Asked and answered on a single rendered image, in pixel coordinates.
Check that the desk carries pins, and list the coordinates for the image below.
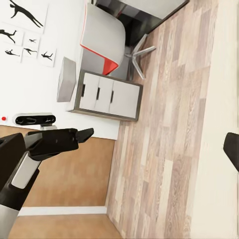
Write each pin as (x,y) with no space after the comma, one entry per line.
(107,97)

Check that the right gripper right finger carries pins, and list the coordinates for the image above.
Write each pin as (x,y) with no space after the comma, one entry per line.
(231,148)

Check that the swivel chair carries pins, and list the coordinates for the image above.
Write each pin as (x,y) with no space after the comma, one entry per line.
(104,35)

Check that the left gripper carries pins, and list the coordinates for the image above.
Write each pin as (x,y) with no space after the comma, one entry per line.
(47,143)

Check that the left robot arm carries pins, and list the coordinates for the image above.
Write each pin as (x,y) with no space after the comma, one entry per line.
(40,145)

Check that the toy box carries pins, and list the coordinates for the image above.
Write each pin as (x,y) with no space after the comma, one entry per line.
(67,80)

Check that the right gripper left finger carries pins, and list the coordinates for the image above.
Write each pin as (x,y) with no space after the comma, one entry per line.
(12,149)

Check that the bed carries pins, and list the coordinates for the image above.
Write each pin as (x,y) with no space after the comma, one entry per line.
(216,203)

